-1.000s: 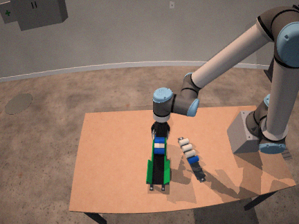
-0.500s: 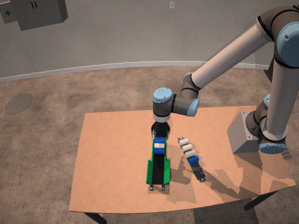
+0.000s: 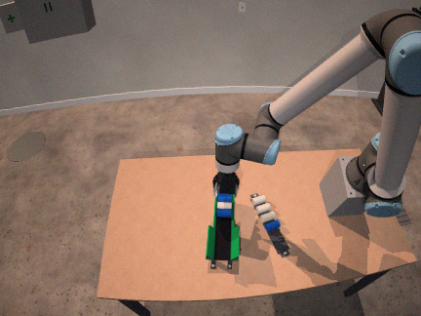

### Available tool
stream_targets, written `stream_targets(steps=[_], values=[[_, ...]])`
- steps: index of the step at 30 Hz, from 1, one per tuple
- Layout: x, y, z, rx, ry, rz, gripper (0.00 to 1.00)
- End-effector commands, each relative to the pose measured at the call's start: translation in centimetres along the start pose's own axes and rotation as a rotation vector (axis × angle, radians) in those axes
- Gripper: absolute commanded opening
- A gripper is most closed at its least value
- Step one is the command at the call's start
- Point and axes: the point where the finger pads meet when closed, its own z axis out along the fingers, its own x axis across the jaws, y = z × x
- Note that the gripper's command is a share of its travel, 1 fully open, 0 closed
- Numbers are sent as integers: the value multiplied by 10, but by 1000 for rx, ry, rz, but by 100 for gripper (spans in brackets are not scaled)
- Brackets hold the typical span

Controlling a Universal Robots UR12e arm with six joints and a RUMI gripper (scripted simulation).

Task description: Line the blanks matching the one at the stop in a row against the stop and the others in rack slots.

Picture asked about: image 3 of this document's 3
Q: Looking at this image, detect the white plastic bar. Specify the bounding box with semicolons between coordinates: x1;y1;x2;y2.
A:
256;203;271;214
251;195;266;206
260;212;276;222
217;202;232;209

